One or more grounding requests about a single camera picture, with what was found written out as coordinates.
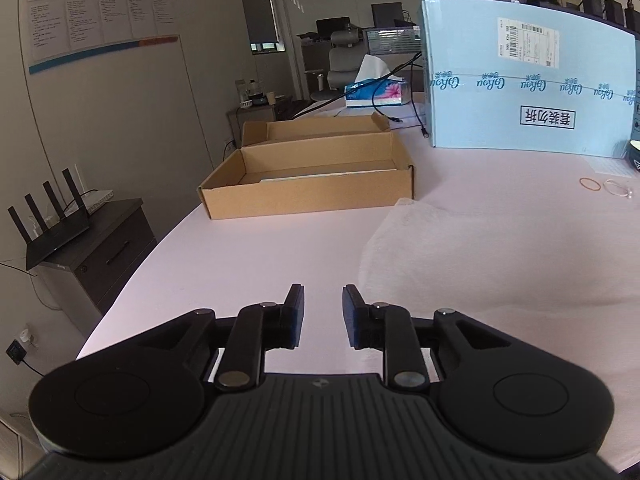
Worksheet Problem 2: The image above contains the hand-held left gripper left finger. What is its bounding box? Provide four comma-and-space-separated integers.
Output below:
132, 284, 307, 393

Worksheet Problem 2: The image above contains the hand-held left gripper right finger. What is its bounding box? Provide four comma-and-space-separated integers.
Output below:
341, 284, 515, 392

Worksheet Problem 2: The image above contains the open flat cardboard box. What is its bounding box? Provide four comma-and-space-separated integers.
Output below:
197, 112, 415, 221

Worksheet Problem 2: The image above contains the dark grey drawer cabinet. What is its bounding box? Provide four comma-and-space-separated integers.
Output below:
37, 197, 158, 343

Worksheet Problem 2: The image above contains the small side table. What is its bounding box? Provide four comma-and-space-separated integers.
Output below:
226, 91, 296, 148

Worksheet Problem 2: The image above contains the blue floral tissue box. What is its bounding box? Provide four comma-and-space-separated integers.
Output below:
345, 54, 411, 109

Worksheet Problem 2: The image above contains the light blue carton with label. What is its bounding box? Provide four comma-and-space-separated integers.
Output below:
417, 0, 640, 161

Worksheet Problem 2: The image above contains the white router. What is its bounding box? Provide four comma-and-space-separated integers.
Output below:
74, 162, 115, 217

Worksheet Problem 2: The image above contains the black router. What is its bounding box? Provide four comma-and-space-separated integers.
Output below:
6, 169, 92, 270

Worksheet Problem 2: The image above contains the grey office chair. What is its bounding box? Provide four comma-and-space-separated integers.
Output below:
310, 29, 367, 103

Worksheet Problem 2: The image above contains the grey metal case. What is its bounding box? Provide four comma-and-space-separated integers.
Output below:
365, 25, 423, 56

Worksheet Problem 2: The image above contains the black monitor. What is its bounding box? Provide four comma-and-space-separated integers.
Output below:
316, 17, 351, 38
371, 2, 405, 28

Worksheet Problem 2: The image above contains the grey window blind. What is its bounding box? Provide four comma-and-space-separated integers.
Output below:
235, 0, 286, 54

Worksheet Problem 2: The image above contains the black usb cable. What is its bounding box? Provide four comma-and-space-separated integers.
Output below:
345, 51, 431, 139

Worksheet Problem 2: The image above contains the white hair tie with pearls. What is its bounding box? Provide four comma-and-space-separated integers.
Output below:
602, 178, 635, 200

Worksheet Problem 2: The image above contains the wall poster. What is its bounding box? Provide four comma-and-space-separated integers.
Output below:
20, 0, 181, 76

